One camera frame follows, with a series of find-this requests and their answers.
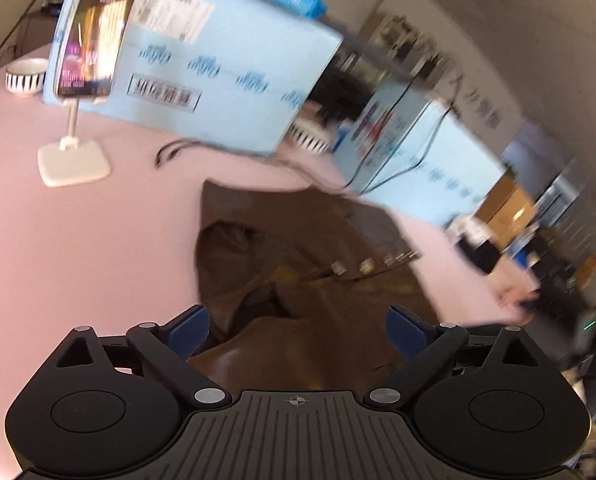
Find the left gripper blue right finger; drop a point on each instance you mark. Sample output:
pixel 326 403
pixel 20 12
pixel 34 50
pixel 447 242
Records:
pixel 411 335

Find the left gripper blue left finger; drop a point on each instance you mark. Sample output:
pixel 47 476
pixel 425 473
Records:
pixel 182 335

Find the brown leather jacket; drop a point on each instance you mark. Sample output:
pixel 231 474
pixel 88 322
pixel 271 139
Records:
pixel 297 286

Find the pink fluffy garment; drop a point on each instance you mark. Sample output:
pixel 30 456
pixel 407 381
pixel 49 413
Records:
pixel 516 302

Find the brown cardboard box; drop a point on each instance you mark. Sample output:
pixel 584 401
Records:
pixel 507 210

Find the white phone stand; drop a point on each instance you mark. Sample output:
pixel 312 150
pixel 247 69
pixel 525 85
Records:
pixel 72 160

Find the black striped white bowl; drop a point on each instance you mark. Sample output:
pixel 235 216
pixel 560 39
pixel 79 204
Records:
pixel 309 136

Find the large light blue carton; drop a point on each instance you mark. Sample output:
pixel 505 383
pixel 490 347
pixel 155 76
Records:
pixel 232 73

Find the smartphone with lit screen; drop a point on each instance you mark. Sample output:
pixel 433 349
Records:
pixel 90 49

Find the black USB cable short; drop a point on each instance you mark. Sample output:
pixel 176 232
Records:
pixel 392 137

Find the black USB cable long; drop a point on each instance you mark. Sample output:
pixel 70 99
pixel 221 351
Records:
pixel 173 149

